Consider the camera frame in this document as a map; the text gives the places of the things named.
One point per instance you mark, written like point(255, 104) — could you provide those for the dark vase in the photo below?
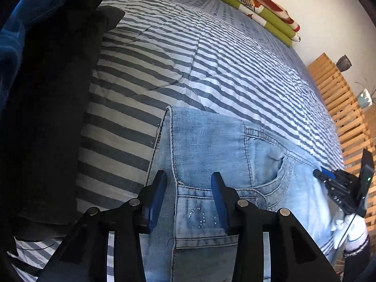
point(343, 63)

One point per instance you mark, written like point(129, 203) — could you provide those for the black garment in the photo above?
point(53, 123)

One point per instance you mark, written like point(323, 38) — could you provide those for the wooden slatted bed rail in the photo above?
point(332, 88)

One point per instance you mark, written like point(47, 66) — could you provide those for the striped bed blanket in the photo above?
point(205, 64)

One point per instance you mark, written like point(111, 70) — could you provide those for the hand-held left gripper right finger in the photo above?
point(220, 205)

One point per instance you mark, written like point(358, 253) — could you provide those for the dark blue garment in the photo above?
point(17, 35)

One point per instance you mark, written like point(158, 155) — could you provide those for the person's right forearm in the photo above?
point(357, 264)

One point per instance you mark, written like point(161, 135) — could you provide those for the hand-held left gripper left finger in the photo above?
point(157, 202)

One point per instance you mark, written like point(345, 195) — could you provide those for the person's right hand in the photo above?
point(354, 230)

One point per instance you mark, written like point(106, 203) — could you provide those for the light blue jeans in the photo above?
point(205, 141)

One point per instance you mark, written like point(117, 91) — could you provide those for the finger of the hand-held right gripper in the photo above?
point(329, 174)
point(342, 196)

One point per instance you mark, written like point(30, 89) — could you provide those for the folded green floral blanket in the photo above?
point(273, 25)

